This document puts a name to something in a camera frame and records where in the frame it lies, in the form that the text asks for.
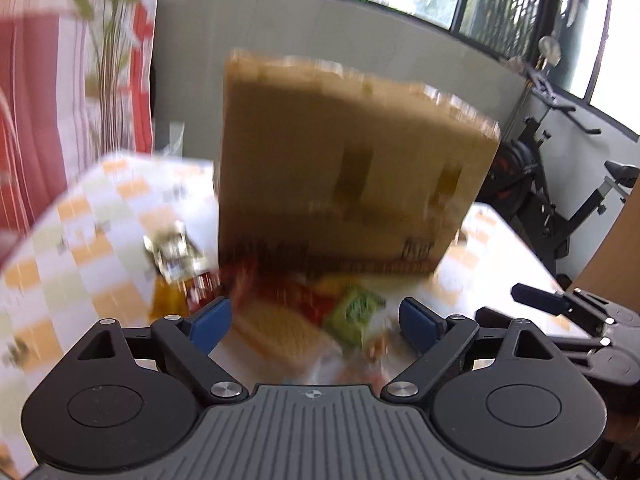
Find gold foil snack packet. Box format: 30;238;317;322
143;221;210;284

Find amber wrapped candy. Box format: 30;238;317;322
149;275;190;322

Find green snack packet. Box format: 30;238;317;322
322;286;386;350

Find orange snack bag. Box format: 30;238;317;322
232;300;334;370

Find black exercise bike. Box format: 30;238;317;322
478;36;639;286

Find checkered floral tablecloth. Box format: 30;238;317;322
1;154;573;478

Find brown cardboard box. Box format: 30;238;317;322
216;51;500;274

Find pink printed backdrop curtain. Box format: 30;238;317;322
1;0;157;257

